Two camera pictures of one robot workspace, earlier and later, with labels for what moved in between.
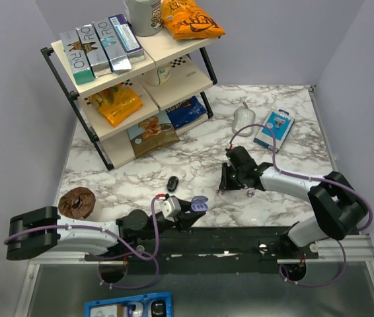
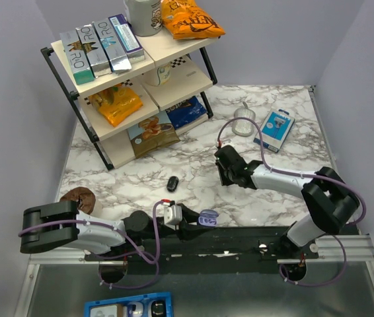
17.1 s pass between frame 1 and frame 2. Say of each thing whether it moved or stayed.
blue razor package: stayed
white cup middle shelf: stayed
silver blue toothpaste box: stayed
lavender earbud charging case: moved
